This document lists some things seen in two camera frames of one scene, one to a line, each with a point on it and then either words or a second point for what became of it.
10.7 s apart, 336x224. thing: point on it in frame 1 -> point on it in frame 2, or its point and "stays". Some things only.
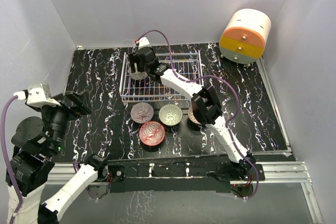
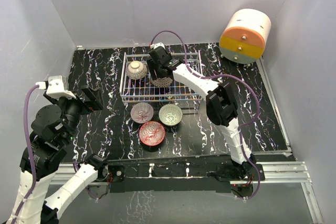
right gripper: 133,59 -> 152,67
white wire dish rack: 188,65 stays
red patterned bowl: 151,133 stays
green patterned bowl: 170,114 stays
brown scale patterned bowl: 191,116 -> 162,82
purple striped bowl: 142,113 stays
